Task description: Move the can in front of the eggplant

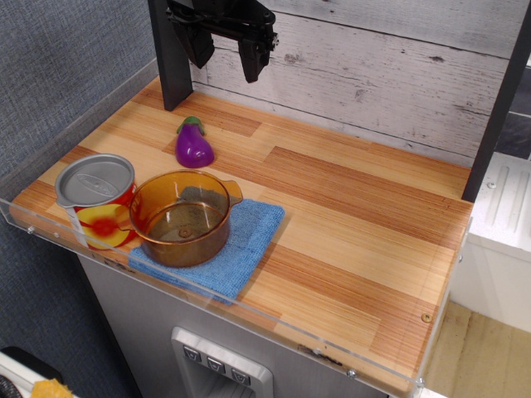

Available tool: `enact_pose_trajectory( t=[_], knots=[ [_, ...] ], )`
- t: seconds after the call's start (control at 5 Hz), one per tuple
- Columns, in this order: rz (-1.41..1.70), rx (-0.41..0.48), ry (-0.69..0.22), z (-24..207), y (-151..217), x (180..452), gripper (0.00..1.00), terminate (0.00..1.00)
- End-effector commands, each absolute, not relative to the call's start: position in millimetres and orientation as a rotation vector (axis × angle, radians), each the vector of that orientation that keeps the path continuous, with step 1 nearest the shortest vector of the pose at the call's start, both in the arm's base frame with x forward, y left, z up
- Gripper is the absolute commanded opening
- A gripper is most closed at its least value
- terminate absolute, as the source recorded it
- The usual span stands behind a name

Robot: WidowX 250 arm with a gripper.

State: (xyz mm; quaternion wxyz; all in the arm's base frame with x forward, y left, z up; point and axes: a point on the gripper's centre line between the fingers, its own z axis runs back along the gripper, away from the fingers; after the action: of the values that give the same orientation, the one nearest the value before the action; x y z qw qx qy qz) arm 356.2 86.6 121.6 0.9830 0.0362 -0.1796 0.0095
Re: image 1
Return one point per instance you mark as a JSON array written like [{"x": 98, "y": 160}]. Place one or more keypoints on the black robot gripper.
[{"x": 248, "y": 22}]

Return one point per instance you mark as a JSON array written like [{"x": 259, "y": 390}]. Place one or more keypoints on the red yellow peach can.
[{"x": 95, "y": 192}]

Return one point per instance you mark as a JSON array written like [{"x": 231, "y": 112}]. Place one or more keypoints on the amber glass pot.
[{"x": 182, "y": 217}]

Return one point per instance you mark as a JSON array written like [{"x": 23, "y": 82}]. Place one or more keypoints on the purple toy eggplant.
[{"x": 192, "y": 150}]

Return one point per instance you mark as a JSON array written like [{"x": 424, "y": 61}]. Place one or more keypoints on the blue microfiber cloth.
[{"x": 253, "y": 224}]

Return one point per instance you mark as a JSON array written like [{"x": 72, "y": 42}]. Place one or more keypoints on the grey toy cabinet front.
[{"x": 142, "y": 313}]

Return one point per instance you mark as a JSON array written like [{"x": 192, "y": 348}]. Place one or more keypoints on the silver dispenser panel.
[{"x": 220, "y": 365}]

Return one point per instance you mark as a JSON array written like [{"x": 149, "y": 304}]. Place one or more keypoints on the white appliance on right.
[{"x": 492, "y": 275}]

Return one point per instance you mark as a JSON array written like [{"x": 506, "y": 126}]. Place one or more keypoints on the clear acrylic edge guard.
[{"x": 335, "y": 307}]

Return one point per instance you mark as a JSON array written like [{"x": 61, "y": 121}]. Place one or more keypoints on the orange yellow object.
[{"x": 50, "y": 389}]

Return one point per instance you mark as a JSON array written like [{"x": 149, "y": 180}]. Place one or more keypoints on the dark left vertical post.
[{"x": 173, "y": 64}]

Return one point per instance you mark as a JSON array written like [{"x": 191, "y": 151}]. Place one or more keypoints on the dark vertical post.
[
  {"x": 507, "y": 90},
  {"x": 173, "y": 64}
]

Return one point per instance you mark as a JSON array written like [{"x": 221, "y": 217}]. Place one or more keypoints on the dark right vertical post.
[{"x": 507, "y": 90}]

